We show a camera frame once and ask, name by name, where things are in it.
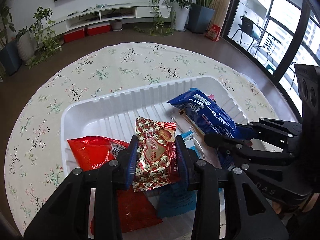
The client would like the metal balcony table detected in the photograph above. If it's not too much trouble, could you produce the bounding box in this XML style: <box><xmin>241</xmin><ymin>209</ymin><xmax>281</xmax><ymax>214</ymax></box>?
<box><xmin>250</xmin><ymin>29</ymin><xmax>285</xmax><ymax>63</ymax></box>

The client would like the red snack packet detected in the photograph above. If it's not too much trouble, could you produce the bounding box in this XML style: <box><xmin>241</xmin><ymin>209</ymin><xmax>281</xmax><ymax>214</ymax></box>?
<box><xmin>67</xmin><ymin>136</ymin><xmax>163</xmax><ymax>239</ymax></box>

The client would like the red storage box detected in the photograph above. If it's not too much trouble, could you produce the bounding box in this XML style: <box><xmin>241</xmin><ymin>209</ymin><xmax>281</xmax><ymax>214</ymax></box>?
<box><xmin>63</xmin><ymin>28</ymin><xmax>85</xmax><ymax>43</ymax></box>
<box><xmin>86</xmin><ymin>23</ymin><xmax>111</xmax><ymax>36</ymax></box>

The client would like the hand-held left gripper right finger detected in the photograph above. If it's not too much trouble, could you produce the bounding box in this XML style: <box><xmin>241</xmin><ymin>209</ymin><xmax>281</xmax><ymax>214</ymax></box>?
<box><xmin>175</xmin><ymin>135</ymin><xmax>289</xmax><ymax>240</ymax></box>

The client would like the long white snack packet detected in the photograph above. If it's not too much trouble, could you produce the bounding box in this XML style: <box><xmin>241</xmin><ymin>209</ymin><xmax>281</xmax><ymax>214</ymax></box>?
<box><xmin>170</xmin><ymin>110</ymin><xmax>223</xmax><ymax>168</ymax></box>

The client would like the dark blue snack packet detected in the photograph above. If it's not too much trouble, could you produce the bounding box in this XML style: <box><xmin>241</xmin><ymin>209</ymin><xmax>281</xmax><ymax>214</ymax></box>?
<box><xmin>166</xmin><ymin>88</ymin><xmax>253</xmax><ymax>170</ymax></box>

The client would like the light blue snack packet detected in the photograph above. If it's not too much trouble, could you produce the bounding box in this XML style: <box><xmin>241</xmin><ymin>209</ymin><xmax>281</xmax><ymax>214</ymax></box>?
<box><xmin>156</xmin><ymin>130</ymin><xmax>203</xmax><ymax>218</ymax></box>

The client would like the red gift bag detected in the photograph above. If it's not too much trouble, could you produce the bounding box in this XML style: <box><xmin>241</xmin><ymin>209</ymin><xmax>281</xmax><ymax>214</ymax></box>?
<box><xmin>205</xmin><ymin>24</ymin><xmax>222</xmax><ymax>42</ymax></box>

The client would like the plant in tall white pot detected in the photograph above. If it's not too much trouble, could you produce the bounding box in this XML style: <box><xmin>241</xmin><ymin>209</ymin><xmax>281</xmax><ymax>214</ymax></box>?
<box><xmin>168</xmin><ymin>0</ymin><xmax>193</xmax><ymax>32</ymax></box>

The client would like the black balcony chair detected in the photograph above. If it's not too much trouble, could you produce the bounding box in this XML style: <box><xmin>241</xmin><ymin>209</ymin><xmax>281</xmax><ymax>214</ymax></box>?
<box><xmin>231</xmin><ymin>16</ymin><xmax>265</xmax><ymax>53</ymax></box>

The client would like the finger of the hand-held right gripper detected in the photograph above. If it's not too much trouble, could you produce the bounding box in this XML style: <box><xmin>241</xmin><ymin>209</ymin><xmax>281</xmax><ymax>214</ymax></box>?
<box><xmin>235</xmin><ymin>117</ymin><xmax>304</xmax><ymax>143</ymax></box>
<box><xmin>204</xmin><ymin>132</ymin><xmax>299</xmax><ymax>173</ymax></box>

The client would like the white television cabinet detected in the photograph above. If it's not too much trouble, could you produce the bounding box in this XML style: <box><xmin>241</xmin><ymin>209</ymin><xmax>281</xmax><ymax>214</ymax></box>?
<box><xmin>47</xmin><ymin>2</ymin><xmax>175</xmax><ymax>34</ymax></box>

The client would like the black glass door frame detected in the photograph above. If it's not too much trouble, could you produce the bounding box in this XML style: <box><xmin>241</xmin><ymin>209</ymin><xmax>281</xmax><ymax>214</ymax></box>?
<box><xmin>222</xmin><ymin>0</ymin><xmax>320</xmax><ymax>120</ymax></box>

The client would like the heart print foil packet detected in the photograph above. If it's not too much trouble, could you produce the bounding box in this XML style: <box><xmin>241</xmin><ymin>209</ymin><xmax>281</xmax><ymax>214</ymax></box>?
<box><xmin>132</xmin><ymin>117</ymin><xmax>181</xmax><ymax>193</ymax></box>

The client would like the plant in ribbed grey pot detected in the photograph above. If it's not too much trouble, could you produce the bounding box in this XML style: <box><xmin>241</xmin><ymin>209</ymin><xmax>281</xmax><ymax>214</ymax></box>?
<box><xmin>15</xmin><ymin>26</ymin><xmax>35</xmax><ymax>63</ymax></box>

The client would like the broad-leaf plant in blue-grey pot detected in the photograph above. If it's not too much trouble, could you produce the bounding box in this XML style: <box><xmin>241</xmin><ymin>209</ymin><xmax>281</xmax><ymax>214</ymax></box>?
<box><xmin>182</xmin><ymin>0</ymin><xmax>244</xmax><ymax>34</ymax></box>

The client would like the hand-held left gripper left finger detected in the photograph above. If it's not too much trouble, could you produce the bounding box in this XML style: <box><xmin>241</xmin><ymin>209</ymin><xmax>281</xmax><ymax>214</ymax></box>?
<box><xmin>24</xmin><ymin>135</ymin><xmax>139</xmax><ymax>240</ymax></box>

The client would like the person's right hand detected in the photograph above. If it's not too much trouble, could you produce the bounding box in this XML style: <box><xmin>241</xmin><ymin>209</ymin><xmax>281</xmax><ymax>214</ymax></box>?
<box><xmin>271</xmin><ymin>192</ymin><xmax>319</xmax><ymax>215</ymax></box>

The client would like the white plastic tray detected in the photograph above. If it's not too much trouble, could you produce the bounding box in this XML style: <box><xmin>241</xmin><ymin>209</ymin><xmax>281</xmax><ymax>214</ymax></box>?
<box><xmin>60</xmin><ymin>75</ymin><xmax>250</xmax><ymax>240</ymax></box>

